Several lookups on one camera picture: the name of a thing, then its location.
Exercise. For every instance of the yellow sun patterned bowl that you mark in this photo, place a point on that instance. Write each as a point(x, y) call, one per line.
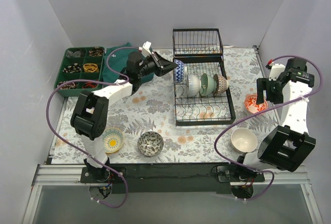
point(113, 140)

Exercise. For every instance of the floral patterned table mat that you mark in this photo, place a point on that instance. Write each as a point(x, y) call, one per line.
point(152, 108)

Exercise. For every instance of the dark green folded cloth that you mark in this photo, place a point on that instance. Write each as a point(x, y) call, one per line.
point(117, 62)

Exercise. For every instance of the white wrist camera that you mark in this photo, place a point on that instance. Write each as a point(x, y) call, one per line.
point(274, 70)
point(146, 49)

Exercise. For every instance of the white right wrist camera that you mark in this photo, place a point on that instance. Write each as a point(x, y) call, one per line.
point(274, 70)

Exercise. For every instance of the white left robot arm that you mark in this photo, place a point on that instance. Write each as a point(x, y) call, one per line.
point(89, 118)

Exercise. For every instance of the green compartment organizer tray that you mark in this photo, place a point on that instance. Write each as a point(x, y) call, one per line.
point(84, 66)

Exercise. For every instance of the orange floral patterned bowl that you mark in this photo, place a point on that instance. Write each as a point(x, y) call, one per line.
point(251, 105)

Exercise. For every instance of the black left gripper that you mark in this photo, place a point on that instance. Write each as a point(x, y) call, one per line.
point(157, 62)

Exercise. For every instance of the pale green ceramic bowl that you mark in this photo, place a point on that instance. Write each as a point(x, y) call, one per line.
point(208, 85)

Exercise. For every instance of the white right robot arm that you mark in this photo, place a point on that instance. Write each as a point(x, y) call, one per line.
point(289, 144)

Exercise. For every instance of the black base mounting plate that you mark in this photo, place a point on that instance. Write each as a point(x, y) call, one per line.
point(179, 177)

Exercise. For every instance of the black leaf patterned bowl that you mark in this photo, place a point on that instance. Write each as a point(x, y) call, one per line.
point(150, 144)

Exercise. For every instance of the black upright wire basket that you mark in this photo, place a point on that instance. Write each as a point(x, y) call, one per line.
point(197, 42)

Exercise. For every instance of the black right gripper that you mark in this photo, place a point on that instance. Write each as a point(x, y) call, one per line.
point(262, 87)

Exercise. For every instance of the white bowl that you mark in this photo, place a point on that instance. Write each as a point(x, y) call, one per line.
point(193, 84)

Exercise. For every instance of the cream bowl right side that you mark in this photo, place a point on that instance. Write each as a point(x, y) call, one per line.
point(244, 140)

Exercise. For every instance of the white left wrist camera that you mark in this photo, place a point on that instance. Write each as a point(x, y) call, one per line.
point(146, 49)

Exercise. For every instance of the brown diamond patterned bowl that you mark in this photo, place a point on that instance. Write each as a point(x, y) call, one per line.
point(222, 84)

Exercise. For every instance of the blue zigzag patterned bowl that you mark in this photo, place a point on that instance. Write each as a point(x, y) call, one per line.
point(180, 72)

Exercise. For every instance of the black wire dish rack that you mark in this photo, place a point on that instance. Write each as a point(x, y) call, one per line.
point(202, 110)

